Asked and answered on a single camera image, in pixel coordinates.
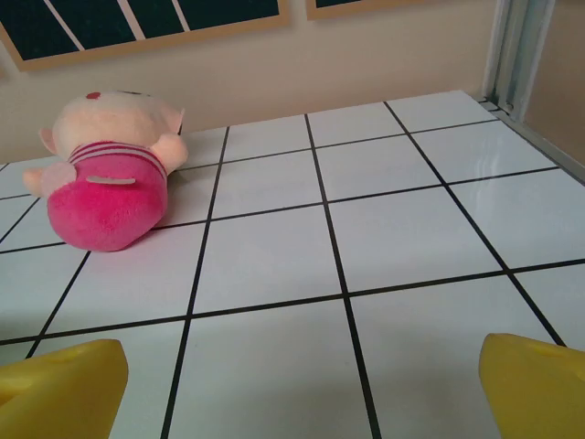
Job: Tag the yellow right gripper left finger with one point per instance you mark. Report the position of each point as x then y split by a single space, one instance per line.
59 393

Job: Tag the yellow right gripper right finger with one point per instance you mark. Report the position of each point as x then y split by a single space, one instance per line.
539 393

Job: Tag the pink plush doll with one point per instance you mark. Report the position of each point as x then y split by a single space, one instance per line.
105 206

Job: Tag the aluminium frame post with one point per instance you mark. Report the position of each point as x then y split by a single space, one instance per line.
516 46

